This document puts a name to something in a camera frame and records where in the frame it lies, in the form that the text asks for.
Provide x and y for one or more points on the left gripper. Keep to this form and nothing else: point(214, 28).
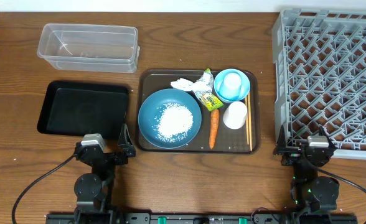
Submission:
point(127, 147)

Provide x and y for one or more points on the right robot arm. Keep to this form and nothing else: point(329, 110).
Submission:
point(315, 196)

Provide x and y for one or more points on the wooden chopstick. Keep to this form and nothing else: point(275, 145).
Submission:
point(247, 122)

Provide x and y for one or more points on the light blue cup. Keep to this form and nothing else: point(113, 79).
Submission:
point(230, 86)

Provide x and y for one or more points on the pile of white rice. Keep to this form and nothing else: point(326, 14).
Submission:
point(174, 122)

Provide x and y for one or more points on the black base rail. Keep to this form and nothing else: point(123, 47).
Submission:
point(146, 218)

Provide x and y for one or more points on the light blue bowl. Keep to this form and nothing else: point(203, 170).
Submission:
point(245, 88)

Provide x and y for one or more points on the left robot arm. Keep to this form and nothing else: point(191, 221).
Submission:
point(94, 189)

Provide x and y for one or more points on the dark blue plate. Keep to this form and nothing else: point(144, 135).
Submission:
point(150, 109)

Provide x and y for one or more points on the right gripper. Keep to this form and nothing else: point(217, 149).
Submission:
point(291, 154)

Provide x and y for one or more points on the brown serving tray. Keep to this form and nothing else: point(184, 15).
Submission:
point(228, 141)

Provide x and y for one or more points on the crumpled white tissue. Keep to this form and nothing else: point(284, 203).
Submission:
point(182, 84)

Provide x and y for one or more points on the orange carrot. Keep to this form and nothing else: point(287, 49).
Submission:
point(214, 123)

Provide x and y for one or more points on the grey dishwasher rack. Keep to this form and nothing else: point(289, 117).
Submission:
point(320, 61)

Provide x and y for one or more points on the silver green snack wrapper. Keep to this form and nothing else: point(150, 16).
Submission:
point(203, 89)

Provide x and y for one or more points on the black rectangular tray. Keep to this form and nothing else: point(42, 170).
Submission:
point(77, 109)

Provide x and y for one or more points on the white pink cup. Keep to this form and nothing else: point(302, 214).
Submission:
point(235, 115)

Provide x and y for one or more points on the clear plastic container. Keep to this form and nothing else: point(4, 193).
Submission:
point(89, 47)

